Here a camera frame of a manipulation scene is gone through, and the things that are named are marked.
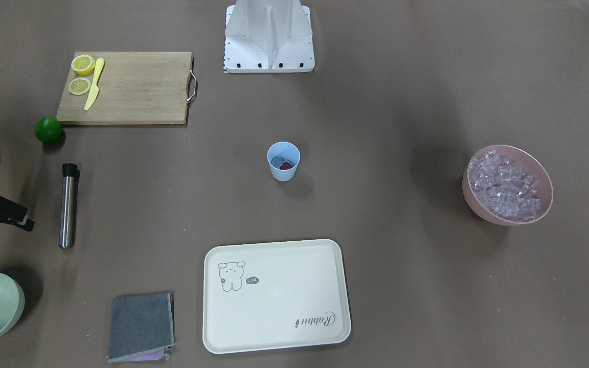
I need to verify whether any steel muddler black tip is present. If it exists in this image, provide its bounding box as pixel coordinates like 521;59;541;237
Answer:
59;163;79;250

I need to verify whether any cream rabbit tray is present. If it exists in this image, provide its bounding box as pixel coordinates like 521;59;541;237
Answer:
202;239;352;354

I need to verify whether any lemon slice lower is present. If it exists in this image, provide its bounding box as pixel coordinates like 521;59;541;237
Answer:
71;54;96;77

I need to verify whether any wooden cutting board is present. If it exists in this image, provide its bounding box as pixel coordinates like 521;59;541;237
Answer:
56;51;198;126

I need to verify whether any light blue plastic cup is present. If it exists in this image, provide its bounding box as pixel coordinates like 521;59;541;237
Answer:
266;142;301;182

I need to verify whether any grey folded cloth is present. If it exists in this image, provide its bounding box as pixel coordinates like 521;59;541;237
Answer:
107;291;175;363

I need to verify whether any yellow plastic knife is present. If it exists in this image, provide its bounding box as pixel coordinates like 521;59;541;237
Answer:
83;58;105;111

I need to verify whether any lemon slice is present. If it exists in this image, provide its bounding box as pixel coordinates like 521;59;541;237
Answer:
67;77;92;96
71;54;96;77

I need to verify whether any clear ice cubes pile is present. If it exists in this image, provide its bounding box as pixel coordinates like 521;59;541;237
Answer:
467;149;542;223

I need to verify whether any pink bowl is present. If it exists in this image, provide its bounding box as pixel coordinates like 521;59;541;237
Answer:
461;145;554;226

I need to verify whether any green lime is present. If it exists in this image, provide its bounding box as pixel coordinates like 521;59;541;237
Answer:
34;116;63;144

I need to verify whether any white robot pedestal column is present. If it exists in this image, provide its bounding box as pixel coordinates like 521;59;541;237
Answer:
225;1;312;50

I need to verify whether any lemon slice upper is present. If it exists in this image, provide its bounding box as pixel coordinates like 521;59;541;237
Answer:
67;77;92;96

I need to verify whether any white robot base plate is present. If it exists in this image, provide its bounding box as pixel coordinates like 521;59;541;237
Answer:
223;4;315;73

